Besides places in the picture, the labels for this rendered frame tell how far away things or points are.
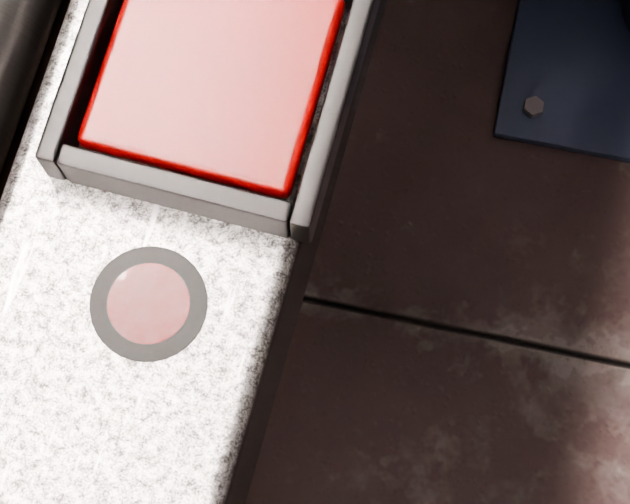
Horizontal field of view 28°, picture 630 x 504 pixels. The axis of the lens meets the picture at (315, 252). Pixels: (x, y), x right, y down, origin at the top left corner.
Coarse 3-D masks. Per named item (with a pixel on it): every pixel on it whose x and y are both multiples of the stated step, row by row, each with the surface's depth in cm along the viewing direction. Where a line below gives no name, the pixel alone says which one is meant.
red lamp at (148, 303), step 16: (128, 272) 34; (144, 272) 34; (160, 272) 34; (112, 288) 34; (128, 288) 34; (144, 288) 34; (160, 288) 34; (176, 288) 34; (112, 304) 34; (128, 304) 34; (144, 304) 34; (160, 304) 34; (176, 304) 34; (112, 320) 34; (128, 320) 34; (144, 320) 34; (160, 320) 34; (176, 320) 34; (128, 336) 34; (144, 336) 34; (160, 336) 34
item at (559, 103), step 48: (528, 0) 134; (576, 0) 134; (624, 0) 132; (528, 48) 133; (576, 48) 133; (624, 48) 133; (528, 96) 131; (576, 96) 131; (624, 96) 131; (576, 144) 130; (624, 144) 130
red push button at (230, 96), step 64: (128, 0) 35; (192, 0) 35; (256, 0) 34; (320, 0) 34; (128, 64) 34; (192, 64) 34; (256, 64) 34; (320, 64) 34; (128, 128) 34; (192, 128) 34; (256, 128) 34
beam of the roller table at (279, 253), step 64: (384, 0) 41; (64, 64) 36; (64, 192) 35; (256, 192) 35; (0, 256) 34; (64, 256) 34; (192, 256) 34; (256, 256) 34; (0, 320) 34; (64, 320) 34; (256, 320) 34; (0, 384) 33; (64, 384) 33; (128, 384) 33; (192, 384) 33; (256, 384) 33; (0, 448) 33; (64, 448) 33; (128, 448) 33; (192, 448) 33; (256, 448) 37
